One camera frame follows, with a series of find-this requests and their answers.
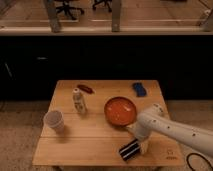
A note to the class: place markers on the black white striped eraser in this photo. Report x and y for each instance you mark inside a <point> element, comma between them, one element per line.
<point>129,150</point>

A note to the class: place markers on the dark red oblong object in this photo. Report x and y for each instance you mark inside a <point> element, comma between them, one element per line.
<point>85,88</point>

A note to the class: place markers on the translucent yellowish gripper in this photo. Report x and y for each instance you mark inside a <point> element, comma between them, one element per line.
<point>144,144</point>

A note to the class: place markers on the grey metal post left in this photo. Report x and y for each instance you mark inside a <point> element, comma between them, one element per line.
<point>52,15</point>

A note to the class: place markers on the blue toy object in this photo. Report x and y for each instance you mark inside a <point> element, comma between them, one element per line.
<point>139,89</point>

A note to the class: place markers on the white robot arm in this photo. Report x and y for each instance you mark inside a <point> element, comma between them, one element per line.
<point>152,119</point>

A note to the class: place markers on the white paper cup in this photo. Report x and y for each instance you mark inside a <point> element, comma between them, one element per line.
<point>54,120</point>

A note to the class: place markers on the white plastic bottle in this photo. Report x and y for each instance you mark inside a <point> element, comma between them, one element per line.
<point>79,101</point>

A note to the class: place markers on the grey metal post centre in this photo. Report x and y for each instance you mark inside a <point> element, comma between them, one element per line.
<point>116,8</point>

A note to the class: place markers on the grey metal post right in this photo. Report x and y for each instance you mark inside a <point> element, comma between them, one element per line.
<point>205,22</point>

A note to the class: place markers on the orange round plate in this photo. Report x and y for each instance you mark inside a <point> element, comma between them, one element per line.
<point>120,111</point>

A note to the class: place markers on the black office chair base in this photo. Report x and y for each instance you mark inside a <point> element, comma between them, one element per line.
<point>66,8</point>

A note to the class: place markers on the wooden table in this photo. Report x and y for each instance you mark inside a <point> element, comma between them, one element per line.
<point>90,140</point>

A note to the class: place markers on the grey metal post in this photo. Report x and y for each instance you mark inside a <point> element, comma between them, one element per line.
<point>205,22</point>
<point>52,15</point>
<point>116,8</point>

